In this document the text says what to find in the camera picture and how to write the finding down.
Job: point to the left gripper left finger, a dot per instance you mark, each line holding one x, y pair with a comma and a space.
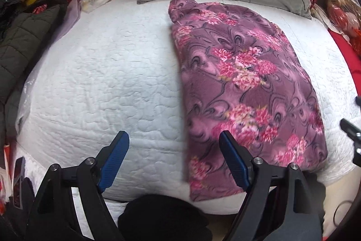
53, 215

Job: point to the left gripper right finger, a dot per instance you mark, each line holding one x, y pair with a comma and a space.
278, 203

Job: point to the purple pink floral garment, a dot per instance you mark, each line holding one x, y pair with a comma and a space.
240, 73

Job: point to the black knee clothing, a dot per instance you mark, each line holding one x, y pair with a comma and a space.
157, 217

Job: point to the red blanket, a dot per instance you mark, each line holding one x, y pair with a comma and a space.
350, 56

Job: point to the clear bag of toys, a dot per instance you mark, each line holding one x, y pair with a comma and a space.
345, 16

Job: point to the dark green quilted jacket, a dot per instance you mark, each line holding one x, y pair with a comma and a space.
27, 36

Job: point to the lilac card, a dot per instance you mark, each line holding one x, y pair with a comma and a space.
71, 17

